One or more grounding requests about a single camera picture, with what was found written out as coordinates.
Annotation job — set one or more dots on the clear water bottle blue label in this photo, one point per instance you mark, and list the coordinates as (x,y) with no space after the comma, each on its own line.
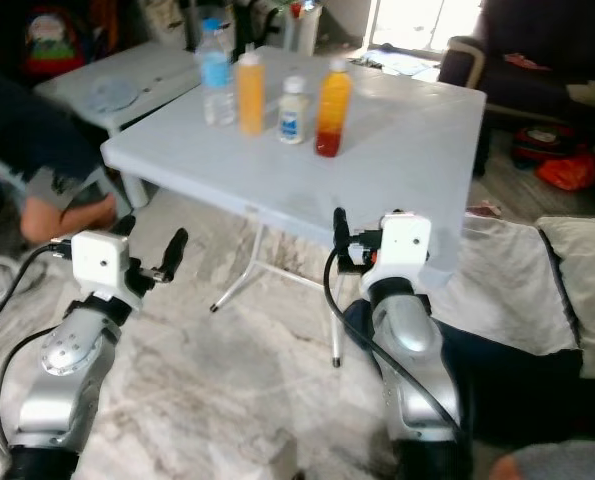
(216,80)

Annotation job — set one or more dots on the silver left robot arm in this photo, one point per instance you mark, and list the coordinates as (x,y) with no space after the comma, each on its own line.
(67,380)

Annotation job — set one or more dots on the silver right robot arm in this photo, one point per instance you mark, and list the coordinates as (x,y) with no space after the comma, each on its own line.
(412,350)

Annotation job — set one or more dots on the white plastic folding table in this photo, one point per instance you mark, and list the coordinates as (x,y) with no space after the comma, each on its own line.
(397,150)

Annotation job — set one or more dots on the small white milk bottle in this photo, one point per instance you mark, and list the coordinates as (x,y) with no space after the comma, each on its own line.
(293,115)

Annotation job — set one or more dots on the clear glass plate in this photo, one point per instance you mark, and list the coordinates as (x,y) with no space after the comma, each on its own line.
(112,95)

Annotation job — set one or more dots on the seated person in dark shirt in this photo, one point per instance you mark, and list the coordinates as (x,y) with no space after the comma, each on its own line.
(17,125)

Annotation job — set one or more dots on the low white plastic table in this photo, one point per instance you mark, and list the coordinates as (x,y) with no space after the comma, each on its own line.
(162,70)

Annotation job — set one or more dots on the tall orange juice bottle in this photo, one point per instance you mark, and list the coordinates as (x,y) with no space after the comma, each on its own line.
(250,95)

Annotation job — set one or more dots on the black and red bag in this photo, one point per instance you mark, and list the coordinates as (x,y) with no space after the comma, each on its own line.
(542,140)

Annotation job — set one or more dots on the orange plastic bag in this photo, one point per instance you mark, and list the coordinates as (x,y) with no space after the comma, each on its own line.
(567,172)

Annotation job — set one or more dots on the red cartoon backpack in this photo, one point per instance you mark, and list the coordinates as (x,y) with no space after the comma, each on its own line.
(55,42)

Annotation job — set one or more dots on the beige cushion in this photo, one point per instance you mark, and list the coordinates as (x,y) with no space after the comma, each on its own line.
(585,290)

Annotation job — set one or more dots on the dark blue cloth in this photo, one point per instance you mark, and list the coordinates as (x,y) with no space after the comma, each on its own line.
(537,395)

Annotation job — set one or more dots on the dark upholstered armchair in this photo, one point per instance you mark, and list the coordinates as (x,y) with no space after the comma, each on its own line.
(547,40)

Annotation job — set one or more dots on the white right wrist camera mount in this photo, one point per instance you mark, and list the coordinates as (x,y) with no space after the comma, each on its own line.
(402,240)

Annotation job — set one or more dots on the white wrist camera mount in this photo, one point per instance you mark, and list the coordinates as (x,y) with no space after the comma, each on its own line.
(402,240)
(99,262)

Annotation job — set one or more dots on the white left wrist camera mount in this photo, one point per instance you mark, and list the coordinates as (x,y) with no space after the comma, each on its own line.
(99,262)

